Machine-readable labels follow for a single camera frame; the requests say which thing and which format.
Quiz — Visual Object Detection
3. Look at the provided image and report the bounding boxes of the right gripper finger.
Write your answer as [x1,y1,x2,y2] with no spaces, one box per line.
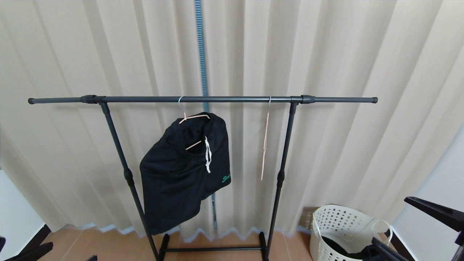
[372,237,410,261]
[404,197,464,232]

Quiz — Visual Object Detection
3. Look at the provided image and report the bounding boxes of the black garment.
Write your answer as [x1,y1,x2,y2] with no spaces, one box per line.
[321,236,385,261]

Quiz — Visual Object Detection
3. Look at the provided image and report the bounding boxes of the black shorts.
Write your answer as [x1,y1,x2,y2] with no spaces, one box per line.
[140,112,232,235]

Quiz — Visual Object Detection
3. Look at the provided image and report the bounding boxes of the pink clothes hanger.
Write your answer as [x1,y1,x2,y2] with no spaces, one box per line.
[178,96,211,151]
[261,96,272,181]

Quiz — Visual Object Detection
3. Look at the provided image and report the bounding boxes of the white laundry basket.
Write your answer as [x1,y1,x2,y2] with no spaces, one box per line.
[309,205,394,261]

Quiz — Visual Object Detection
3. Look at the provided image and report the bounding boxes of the black clothes rack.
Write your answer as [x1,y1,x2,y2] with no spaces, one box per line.
[28,95,378,261]

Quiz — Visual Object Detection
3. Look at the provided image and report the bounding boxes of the beige curtain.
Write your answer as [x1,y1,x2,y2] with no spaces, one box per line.
[0,0,464,241]

